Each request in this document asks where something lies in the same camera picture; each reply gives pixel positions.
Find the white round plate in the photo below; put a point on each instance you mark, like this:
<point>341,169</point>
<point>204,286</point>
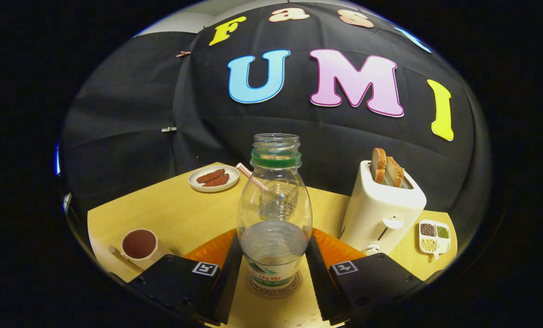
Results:
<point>196,186</point>

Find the brown sausage piece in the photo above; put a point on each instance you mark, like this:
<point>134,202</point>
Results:
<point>217,181</point>
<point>210,176</point>

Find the toasted bread slice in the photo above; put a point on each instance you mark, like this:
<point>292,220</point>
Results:
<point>395,172</point>
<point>378,166</point>

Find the wooden table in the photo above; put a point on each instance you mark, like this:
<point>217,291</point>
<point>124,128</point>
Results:
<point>185,209</point>

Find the white divided grain dish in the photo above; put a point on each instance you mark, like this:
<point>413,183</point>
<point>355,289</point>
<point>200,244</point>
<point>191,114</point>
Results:
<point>428,237</point>

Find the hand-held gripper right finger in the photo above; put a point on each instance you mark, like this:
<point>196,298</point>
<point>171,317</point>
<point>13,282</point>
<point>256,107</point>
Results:
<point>318,282</point>

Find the round wooden coaster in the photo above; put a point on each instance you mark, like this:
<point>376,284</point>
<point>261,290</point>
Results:
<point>296,283</point>

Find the red striped paper straw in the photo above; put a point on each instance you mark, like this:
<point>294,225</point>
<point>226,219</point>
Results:
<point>244,171</point>

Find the black backdrop cloth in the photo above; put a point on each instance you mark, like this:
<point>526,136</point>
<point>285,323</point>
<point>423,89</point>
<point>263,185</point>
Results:
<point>139,91</point>

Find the white cloth clip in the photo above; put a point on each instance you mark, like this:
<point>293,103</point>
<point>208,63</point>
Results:
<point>169,129</point>

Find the white toaster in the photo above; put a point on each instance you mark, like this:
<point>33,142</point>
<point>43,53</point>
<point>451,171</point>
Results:
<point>381,205</point>

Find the clear plastic juice bottle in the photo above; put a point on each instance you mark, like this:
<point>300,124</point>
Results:
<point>274,246</point>

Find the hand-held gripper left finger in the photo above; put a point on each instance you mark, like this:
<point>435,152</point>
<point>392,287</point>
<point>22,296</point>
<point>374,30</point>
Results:
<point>229,282</point>

